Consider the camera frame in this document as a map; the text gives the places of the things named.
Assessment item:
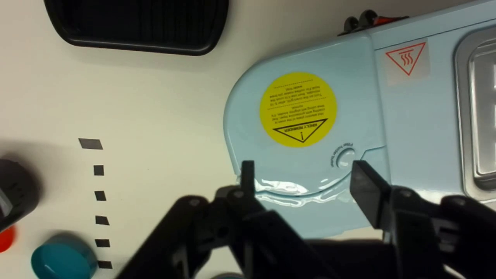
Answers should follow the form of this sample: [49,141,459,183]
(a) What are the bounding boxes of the orange cup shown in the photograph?
[0,225,18,254]

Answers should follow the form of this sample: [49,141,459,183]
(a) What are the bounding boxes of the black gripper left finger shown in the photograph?
[115,160,332,279]

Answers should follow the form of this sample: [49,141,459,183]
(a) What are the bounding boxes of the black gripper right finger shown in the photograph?
[349,160,496,279]

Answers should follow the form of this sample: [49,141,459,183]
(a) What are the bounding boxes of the black round object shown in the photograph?
[0,158,44,231]

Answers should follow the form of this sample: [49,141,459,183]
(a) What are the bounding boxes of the light blue toaster oven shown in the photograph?
[222,0,496,240]

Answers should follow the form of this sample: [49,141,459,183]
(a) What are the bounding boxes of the teal cup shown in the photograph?
[30,234,100,279]

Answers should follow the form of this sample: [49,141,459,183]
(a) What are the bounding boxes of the black and red oven knobs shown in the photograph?
[339,8,410,37]

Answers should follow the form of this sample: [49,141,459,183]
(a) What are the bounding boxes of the grey baking tray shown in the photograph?
[453,25,496,192]

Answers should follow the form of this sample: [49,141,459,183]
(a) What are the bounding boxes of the black ribbed mat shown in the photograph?
[44,0,232,57]

